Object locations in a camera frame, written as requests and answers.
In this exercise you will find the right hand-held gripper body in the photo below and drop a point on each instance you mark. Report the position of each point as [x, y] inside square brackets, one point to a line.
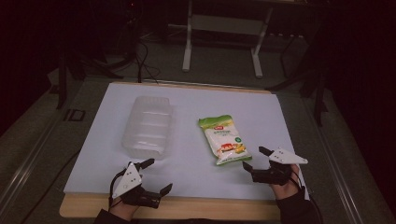
[285, 157]

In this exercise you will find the green and white snack packet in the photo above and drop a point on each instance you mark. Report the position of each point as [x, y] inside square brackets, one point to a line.
[225, 140]

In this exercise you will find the white table mat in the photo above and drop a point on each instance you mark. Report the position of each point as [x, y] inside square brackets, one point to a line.
[193, 99]

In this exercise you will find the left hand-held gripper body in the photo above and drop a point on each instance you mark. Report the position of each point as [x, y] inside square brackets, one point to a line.
[127, 180]

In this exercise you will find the white metal table frame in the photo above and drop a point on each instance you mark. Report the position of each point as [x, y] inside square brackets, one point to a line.
[224, 25]

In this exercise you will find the person's right hand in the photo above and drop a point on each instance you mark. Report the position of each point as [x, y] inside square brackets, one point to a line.
[288, 189]

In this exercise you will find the metal floor rail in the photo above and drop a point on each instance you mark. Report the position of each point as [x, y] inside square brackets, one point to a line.
[337, 161]
[21, 174]

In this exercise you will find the black rectangular floor plate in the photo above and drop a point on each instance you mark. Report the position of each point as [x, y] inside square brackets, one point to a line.
[74, 114]

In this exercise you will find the clear plastic container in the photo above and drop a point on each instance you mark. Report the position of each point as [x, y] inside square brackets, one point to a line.
[148, 127]

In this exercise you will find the black metal stand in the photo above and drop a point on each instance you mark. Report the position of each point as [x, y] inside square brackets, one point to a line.
[319, 96]
[62, 81]

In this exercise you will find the person's left hand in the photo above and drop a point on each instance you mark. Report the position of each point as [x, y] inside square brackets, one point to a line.
[123, 211]

